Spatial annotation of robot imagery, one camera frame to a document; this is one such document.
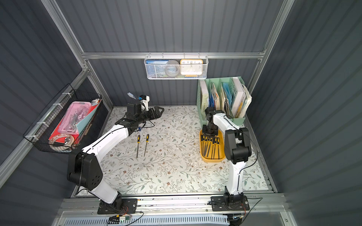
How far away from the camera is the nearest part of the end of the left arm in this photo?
0.64 meters

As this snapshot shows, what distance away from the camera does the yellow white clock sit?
90cm

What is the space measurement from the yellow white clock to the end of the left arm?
30cm
